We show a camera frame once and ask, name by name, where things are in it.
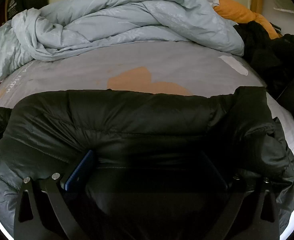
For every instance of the black clothes pile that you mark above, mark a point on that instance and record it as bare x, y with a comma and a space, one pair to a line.
272, 60

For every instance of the black puffer jacket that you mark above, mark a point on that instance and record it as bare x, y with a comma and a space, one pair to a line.
157, 160

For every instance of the grey bed sheet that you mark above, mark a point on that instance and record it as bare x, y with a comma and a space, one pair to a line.
173, 68

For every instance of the light blue duvet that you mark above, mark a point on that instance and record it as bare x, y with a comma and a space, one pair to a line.
71, 27

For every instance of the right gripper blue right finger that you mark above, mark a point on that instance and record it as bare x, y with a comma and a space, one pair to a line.
249, 209

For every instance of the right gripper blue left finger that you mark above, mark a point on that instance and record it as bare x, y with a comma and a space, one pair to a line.
46, 207

